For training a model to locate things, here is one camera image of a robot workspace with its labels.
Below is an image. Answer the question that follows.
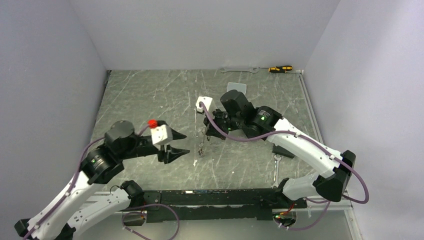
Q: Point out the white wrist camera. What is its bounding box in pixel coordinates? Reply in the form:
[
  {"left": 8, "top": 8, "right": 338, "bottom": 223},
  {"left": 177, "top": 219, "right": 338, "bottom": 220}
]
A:
[
  {"left": 147, "top": 119, "right": 174, "bottom": 146},
  {"left": 195, "top": 96, "right": 215, "bottom": 114}
]

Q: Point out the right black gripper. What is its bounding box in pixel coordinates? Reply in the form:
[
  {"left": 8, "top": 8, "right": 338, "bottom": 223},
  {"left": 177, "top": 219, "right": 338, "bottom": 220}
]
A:
[{"left": 203, "top": 107, "right": 244, "bottom": 141}]

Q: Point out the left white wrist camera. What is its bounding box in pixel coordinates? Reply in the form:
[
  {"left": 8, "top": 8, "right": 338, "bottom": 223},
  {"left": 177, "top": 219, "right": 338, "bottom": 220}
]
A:
[{"left": 147, "top": 119, "right": 174, "bottom": 146}]

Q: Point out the black rectangular device box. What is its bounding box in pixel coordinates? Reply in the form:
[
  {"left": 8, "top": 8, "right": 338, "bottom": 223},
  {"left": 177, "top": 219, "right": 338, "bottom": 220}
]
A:
[{"left": 272, "top": 144, "right": 295, "bottom": 160}]

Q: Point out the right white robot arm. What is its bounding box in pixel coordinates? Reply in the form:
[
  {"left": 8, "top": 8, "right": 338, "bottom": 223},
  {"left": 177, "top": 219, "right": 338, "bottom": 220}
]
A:
[{"left": 196, "top": 90, "right": 356, "bottom": 208}]

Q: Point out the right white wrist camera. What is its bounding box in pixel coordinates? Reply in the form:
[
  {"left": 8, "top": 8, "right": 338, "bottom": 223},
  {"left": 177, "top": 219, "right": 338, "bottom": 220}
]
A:
[{"left": 195, "top": 96, "right": 215, "bottom": 114}]

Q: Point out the yellow black screwdriver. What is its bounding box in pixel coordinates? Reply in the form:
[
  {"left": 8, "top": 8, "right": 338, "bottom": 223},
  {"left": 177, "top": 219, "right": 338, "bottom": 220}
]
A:
[{"left": 260, "top": 65, "right": 294, "bottom": 74}]

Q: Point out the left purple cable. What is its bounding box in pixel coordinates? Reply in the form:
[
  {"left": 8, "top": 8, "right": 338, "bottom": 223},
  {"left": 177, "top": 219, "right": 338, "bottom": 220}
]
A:
[{"left": 21, "top": 124, "right": 152, "bottom": 240}]

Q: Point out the silver open-end wrench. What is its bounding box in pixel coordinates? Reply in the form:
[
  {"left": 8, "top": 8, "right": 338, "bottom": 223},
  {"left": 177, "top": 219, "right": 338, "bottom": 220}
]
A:
[{"left": 220, "top": 67, "right": 259, "bottom": 74}]

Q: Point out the grey plastic box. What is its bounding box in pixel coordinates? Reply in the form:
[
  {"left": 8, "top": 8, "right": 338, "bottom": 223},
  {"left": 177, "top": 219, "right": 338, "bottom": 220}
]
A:
[{"left": 226, "top": 82, "right": 247, "bottom": 94}]

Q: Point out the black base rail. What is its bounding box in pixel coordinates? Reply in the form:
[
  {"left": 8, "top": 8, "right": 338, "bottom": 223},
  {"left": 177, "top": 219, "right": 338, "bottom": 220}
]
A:
[{"left": 143, "top": 188, "right": 307, "bottom": 223}]

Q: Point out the aluminium frame rail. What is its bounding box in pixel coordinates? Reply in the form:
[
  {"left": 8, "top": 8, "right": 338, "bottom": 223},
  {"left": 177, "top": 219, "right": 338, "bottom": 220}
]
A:
[{"left": 298, "top": 72, "right": 365, "bottom": 240}]

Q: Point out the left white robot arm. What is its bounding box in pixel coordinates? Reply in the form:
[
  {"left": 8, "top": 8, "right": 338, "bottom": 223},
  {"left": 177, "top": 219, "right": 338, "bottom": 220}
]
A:
[{"left": 14, "top": 119, "right": 189, "bottom": 240}]

